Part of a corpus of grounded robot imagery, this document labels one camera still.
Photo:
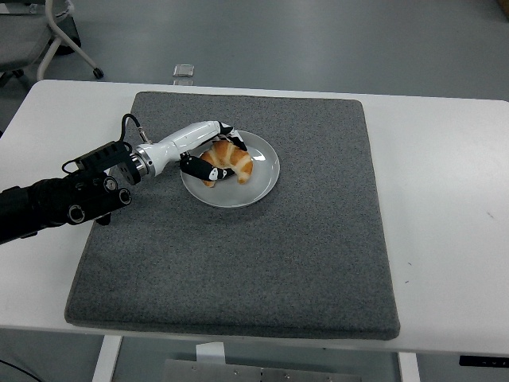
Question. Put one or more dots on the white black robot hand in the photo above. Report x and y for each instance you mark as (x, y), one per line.
(179, 141)

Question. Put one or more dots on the golden croissant bread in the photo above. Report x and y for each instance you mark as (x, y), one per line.
(238, 159)

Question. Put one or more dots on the white round plate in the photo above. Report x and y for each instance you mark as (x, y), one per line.
(246, 195)

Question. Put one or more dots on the grey metal plate with screws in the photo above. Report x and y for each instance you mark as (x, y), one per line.
(262, 372)

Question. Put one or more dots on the silver floor outlet box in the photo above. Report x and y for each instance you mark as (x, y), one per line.
(184, 70)
(183, 82)

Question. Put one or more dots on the grey felt mat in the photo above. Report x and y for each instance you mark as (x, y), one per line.
(238, 258)

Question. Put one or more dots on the grey office chair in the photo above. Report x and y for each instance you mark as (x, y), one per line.
(20, 40)

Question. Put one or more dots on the white table leg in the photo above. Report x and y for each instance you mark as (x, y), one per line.
(106, 358)
(409, 368)

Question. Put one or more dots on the black table control panel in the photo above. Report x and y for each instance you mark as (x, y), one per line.
(483, 360)

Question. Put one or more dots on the white table bracket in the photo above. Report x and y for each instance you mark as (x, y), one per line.
(210, 352)

